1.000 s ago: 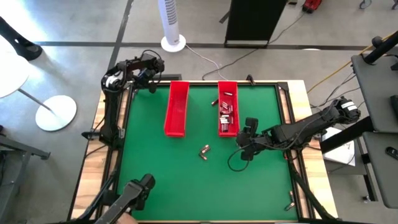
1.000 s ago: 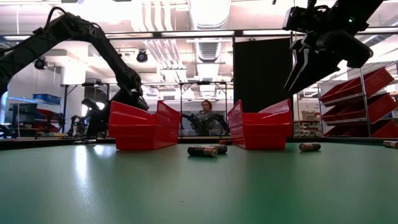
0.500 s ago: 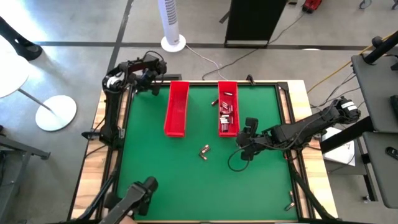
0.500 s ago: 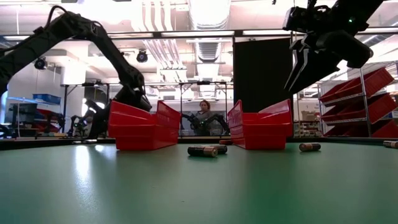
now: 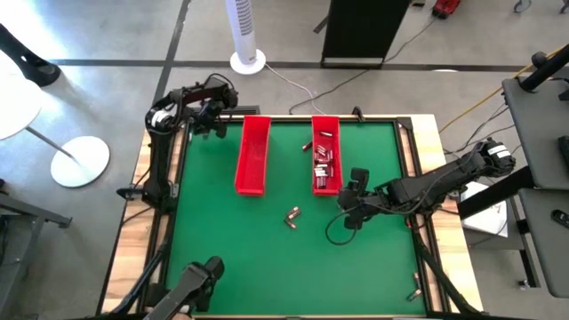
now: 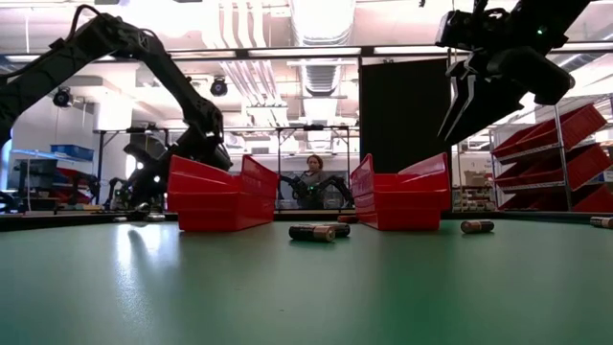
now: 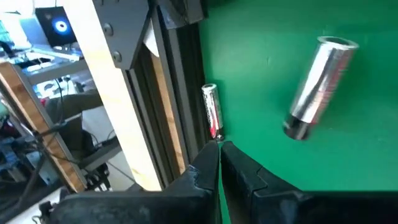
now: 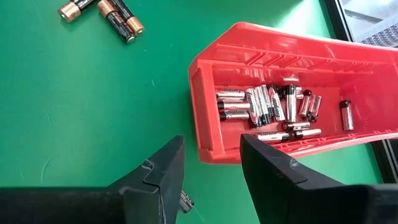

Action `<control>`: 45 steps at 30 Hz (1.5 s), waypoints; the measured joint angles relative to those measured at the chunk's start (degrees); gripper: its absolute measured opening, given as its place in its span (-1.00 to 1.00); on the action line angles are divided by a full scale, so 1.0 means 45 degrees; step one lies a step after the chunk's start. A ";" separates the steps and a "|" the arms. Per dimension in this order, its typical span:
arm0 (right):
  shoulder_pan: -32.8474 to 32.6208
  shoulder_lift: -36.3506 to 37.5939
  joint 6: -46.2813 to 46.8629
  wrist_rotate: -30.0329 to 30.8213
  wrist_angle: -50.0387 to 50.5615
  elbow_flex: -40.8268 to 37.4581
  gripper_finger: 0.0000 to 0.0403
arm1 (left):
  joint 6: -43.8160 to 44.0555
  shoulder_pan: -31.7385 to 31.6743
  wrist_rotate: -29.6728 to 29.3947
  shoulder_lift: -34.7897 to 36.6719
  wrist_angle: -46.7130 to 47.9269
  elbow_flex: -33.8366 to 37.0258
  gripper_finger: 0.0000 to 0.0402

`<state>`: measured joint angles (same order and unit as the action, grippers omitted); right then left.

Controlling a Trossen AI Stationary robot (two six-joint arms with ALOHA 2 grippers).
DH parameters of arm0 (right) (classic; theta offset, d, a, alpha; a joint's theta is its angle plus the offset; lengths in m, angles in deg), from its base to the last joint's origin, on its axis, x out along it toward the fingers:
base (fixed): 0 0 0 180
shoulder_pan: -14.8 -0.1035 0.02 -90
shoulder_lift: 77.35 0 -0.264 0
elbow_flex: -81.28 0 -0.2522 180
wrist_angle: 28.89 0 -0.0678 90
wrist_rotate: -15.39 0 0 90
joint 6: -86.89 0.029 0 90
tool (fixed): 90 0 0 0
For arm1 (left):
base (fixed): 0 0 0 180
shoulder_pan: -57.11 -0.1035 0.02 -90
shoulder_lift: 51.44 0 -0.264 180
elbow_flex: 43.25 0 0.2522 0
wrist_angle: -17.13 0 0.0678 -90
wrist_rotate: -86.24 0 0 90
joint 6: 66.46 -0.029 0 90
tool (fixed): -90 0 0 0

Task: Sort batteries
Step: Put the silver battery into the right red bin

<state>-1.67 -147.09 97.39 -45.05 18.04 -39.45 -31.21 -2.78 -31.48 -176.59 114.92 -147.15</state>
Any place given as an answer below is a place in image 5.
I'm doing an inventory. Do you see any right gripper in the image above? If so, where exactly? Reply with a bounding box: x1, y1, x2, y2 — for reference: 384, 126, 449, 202
337, 167, 384, 231

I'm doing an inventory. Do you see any red plastic bin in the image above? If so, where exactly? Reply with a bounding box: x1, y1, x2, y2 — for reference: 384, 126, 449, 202
310, 115, 343, 197
234, 115, 272, 197

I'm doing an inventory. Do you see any white tower fan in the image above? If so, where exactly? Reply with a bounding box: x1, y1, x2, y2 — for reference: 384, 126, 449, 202
225, 0, 267, 76

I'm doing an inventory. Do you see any green table mat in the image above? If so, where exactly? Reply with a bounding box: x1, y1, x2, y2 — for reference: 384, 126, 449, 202
160, 122, 428, 317

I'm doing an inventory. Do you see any white paper box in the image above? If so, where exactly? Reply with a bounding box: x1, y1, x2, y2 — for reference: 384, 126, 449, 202
460, 180, 509, 239

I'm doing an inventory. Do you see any black beam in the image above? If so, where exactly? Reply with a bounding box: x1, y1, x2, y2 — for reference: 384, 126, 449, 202
457, 166, 534, 220

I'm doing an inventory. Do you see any black handheld tool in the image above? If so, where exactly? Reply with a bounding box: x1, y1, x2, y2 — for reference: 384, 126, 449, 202
142, 256, 226, 320

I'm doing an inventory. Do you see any black divider panel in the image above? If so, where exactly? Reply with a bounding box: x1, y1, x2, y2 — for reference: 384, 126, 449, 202
320, 0, 413, 68

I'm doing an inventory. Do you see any grey metal furniture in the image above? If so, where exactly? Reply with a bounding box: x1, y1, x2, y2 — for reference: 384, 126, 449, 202
0, 193, 73, 320

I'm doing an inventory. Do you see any grey desk top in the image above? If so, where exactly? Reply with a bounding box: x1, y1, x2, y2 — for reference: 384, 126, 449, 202
501, 66, 569, 190
517, 188, 569, 299

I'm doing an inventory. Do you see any black remote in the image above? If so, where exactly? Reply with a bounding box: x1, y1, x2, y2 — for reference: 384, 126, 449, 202
549, 208, 569, 230

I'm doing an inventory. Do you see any red tool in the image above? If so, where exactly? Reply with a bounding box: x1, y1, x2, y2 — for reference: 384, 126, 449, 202
431, 0, 462, 20

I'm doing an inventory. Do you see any black device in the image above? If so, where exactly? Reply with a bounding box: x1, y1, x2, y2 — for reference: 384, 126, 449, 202
557, 135, 569, 168

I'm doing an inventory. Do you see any black stand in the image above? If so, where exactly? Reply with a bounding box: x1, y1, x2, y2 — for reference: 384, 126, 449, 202
519, 42, 569, 93

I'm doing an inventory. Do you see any black right camera cable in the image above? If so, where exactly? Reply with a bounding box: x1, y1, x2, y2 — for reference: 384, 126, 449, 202
325, 207, 362, 246

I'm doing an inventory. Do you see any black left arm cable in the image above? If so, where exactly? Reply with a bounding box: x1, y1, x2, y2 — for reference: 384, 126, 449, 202
202, 73, 236, 97

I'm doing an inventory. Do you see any white fan cable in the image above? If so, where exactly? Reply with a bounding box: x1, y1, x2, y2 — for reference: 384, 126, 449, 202
265, 64, 321, 113

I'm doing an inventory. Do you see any yellow cable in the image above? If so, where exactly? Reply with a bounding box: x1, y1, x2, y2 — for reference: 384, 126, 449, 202
439, 44, 569, 134

